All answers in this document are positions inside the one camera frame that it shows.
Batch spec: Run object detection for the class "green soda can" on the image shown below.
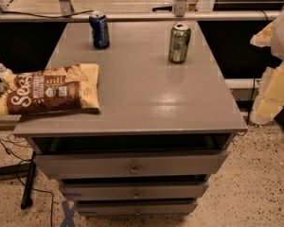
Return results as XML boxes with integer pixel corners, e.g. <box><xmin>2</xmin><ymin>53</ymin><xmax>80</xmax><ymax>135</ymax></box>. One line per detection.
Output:
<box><xmin>169</xmin><ymin>23</ymin><xmax>191</xmax><ymax>63</ymax></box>

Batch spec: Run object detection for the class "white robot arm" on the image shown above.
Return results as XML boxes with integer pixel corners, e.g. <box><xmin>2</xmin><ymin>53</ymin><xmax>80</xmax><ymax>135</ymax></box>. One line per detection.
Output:
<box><xmin>250</xmin><ymin>9</ymin><xmax>284</xmax><ymax>125</ymax></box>

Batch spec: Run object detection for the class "blue soda can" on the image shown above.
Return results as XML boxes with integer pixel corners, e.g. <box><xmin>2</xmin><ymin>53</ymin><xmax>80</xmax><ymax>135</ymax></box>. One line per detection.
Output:
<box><xmin>89</xmin><ymin>11</ymin><xmax>110</xmax><ymax>49</ymax></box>

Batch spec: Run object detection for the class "grey drawer cabinet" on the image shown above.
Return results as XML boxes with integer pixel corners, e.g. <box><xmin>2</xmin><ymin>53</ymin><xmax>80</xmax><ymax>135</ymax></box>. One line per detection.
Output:
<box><xmin>15</xmin><ymin>22</ymin><xmax>247</xmax><ymax>206</ymax></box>

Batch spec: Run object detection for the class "brown yellow chip bag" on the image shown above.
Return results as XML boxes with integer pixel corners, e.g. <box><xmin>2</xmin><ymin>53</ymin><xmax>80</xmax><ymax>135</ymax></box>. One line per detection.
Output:
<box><xmin>0</xmin><ymin>63</ymin><xmax>100</xmax><ymax>115</ymax></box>

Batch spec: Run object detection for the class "top grey drawer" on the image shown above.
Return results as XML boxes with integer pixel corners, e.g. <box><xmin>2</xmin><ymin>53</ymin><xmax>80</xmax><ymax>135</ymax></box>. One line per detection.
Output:
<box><xmin>34</xmin><ymin>150</ymin><xmax>228</xmax><ymax>179</ymax></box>

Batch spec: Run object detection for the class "grey drawer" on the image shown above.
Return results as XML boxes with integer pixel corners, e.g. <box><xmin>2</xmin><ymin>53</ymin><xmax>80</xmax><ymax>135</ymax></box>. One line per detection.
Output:
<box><xmin>60</xmin><ymin>182</ymin><xmax>209</xmax><ymax>201</ymax></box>
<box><xmin>76</xmin><ymin>201</ymin><xmax>197</xmax><ymax>216</ymax></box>
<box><xmin>34</xmin><ymin>150</ymin><xmax>228</xmax><ymax>179</ymax></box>

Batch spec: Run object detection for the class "middle grey drawer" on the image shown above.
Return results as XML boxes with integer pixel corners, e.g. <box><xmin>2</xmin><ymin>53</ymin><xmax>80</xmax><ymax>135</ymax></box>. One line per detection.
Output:
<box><xmin>60</xmin><ymin>182</ymin><xmax>209</xmax><ymax>201</ymax></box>

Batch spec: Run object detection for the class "bottom grey drawer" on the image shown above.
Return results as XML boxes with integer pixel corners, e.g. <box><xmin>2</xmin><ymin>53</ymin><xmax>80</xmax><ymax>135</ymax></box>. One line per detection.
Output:
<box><xmin>76</xmin><ymin>201</ymin><xmax>197</xmax><ymax>216</ymax></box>

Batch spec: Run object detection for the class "blue floor tape cross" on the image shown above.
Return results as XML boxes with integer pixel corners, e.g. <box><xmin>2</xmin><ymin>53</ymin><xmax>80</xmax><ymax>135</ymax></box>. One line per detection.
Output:
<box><xmin>59</xmin><ymin>198</ymin><xmax>84</xmax><ymax>227</ymax></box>

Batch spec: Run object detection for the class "black stand leg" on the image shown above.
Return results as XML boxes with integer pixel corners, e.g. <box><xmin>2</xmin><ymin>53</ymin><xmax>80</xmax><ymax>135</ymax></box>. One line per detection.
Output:
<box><xmin>20</xmin><ymin>153</ymin><xmax>36</xmax><ymax>210</ymax></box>

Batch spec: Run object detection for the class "metal frame rail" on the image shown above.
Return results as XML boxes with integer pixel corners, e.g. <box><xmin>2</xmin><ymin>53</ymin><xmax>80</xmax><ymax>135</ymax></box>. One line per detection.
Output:
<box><xmin>0</xmin><ymin>0</ymin><xmax>284</xmax><ymax>21</ymax></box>

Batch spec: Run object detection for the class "black floor cable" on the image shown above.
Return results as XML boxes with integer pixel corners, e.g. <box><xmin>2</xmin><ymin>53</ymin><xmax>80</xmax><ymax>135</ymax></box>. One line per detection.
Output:
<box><xmin>0</xmin><ymin>126</ymin><xmax>55</xmax><ymax>227</ymax></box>

